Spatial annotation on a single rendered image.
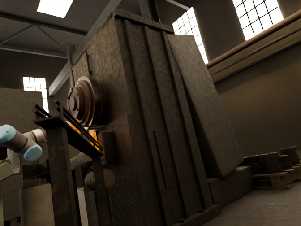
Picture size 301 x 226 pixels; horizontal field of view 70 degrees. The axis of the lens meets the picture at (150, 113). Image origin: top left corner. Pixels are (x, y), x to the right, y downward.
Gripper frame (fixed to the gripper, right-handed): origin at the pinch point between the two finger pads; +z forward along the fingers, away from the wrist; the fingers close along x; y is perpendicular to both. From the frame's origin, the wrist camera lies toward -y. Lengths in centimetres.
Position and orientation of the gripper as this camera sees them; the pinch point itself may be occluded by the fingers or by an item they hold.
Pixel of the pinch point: (73, 127)
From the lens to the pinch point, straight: 155.6
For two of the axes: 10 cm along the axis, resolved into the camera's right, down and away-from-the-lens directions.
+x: -6.1, 2.8, 7.4
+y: -4.1, -9.1, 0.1
